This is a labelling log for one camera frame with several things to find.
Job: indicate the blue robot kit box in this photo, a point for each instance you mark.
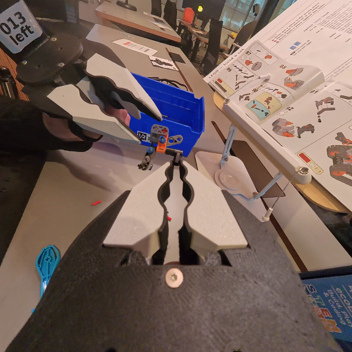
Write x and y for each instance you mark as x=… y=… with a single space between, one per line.
x=330 y=308

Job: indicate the paper sheet with black picture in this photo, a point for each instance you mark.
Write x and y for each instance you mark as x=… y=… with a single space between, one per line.
x=163 y=62

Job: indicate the white book stand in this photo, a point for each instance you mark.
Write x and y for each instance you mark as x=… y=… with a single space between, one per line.
x=233 y=176

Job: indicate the black wall monitor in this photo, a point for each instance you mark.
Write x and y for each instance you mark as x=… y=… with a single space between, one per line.
x=209 y=8

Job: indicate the instruction booklet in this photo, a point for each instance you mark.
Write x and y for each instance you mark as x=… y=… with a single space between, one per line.
x=288 y=82

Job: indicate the person's left hand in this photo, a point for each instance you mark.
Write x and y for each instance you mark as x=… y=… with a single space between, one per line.
x=57 y=126

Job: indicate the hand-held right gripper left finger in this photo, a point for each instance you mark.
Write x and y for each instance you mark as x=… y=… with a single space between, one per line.
x=134 y=220

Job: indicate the wooden post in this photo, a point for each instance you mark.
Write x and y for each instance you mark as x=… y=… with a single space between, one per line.
x=11 y=74

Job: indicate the dark grey angled toy beam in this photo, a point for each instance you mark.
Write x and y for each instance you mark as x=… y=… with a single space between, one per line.
x=174 y=139

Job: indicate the orange chair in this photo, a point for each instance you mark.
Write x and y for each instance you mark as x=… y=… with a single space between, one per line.
x=188 y=15

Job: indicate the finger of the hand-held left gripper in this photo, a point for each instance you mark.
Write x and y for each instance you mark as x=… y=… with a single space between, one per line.
x=82 y=112
x=123 y=77

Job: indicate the black pole stand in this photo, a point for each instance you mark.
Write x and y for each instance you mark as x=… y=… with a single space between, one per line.
x=126 y=4

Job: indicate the wooden top table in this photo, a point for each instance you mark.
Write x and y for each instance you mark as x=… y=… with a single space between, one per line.
x=137 y=22

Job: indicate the paper sheet with red label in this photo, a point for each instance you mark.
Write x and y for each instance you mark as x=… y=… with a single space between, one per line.
x=134 y=46

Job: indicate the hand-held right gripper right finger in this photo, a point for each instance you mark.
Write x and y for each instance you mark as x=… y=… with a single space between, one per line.
x=217 y=220

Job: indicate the person's left forearm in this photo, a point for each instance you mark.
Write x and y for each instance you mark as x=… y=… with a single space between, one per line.
x=22 y=126

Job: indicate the blue storage bin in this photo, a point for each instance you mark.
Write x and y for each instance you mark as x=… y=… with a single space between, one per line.
x=176 y=110

